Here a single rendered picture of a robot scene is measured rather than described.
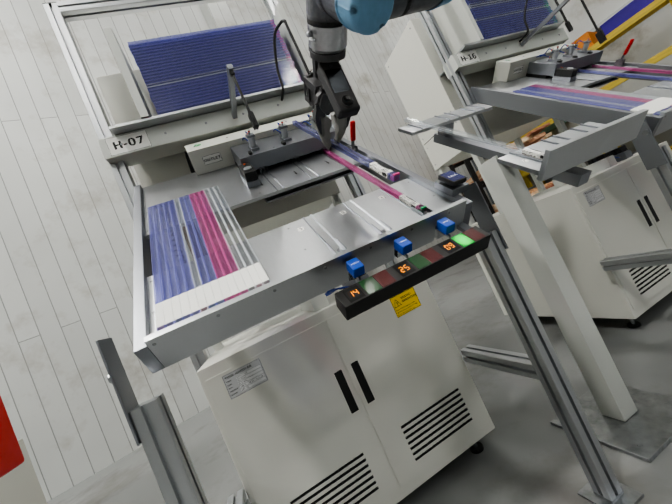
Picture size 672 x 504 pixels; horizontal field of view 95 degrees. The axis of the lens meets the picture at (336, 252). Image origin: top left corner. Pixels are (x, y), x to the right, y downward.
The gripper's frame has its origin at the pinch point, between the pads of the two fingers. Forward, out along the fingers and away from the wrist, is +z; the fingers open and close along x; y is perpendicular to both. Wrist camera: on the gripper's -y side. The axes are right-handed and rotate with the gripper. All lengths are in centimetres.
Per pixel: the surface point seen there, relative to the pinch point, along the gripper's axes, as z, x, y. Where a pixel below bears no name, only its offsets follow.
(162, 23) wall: 83, -3, 452
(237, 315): 5.5, 35.0, -29.5
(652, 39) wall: 141, -716, 205
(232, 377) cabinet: 39, 44, -25
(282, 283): 3.1, 26.0, -28.8
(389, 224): 6.3, -0.7, -24.0
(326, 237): 7.3, 12.7, -19.9
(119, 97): 12, 46, 82
